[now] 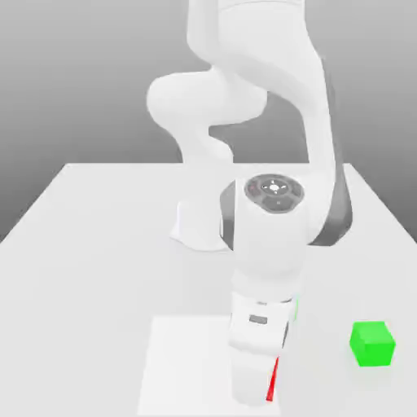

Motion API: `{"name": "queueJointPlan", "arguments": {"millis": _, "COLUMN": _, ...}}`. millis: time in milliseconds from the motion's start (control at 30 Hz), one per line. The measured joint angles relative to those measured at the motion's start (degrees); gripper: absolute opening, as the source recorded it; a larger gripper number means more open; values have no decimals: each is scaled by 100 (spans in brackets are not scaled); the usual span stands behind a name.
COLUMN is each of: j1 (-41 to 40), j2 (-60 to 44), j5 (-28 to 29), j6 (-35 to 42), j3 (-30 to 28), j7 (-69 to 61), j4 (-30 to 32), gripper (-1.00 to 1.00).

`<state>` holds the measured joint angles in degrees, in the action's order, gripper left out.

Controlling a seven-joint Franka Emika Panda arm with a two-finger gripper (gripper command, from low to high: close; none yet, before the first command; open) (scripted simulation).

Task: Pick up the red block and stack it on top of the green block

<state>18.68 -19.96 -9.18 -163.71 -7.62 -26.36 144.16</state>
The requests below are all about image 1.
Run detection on small red cube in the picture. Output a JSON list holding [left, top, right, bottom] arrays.
[[265, 356, 280, 403]]

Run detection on small green cube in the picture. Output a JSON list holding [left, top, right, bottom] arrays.
[[349, 320, 397, 368]]

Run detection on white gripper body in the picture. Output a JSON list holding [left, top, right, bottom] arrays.
[[227, 338, 283, 408]]

